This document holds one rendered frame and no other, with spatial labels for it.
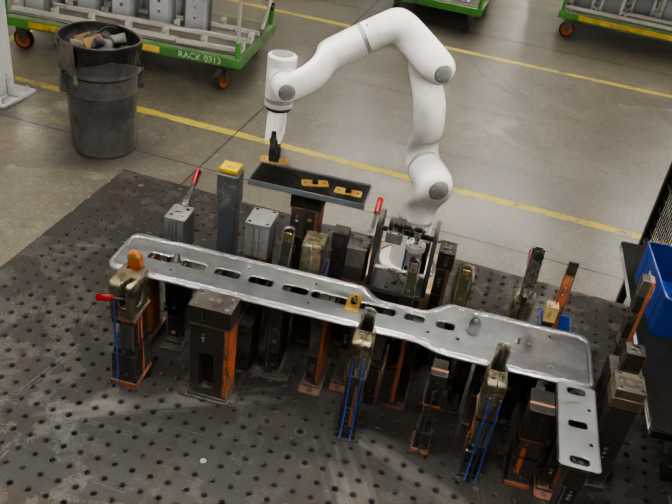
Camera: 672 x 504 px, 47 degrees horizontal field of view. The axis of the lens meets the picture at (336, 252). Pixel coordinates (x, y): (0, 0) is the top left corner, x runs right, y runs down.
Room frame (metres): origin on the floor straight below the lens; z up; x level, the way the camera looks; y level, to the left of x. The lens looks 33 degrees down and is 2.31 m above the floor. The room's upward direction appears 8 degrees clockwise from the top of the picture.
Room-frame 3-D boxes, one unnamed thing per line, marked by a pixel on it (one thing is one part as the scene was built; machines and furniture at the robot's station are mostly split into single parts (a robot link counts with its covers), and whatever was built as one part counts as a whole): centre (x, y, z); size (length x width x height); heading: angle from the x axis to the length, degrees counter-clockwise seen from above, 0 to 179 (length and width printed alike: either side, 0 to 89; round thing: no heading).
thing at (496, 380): (1.48, -0.44, 0.87); 0.12 x 0.09 x 0.35; 172
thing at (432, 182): (2.24, -0.27, 1.11); 0.19 x 0.12 x 0.24; 17
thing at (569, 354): (1.74, -0.05, 1.00); 1.38 x 0.22 x 0.02; 82
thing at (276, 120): (2.12, 0.23, 1.35); 0.10 x 0.07 x 0.11; 178
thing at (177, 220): (1.99, 0.49, 0.88); 0.11 x 0.10 x 0.36; 172
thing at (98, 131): (4.31, 1.55, 0.36); 0.54 x 0.50 x 0.73; 167
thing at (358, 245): (1.94, -0.07, 0.89); 0.13 x 0.11 x 0.38; 172
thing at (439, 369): (1.53, -0.32, 0.84); 0.11 x 0.08 x 0.29; 172
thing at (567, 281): (1.81, -0.65, 0.95); 0.03 x 0.01 x 0.50; 82
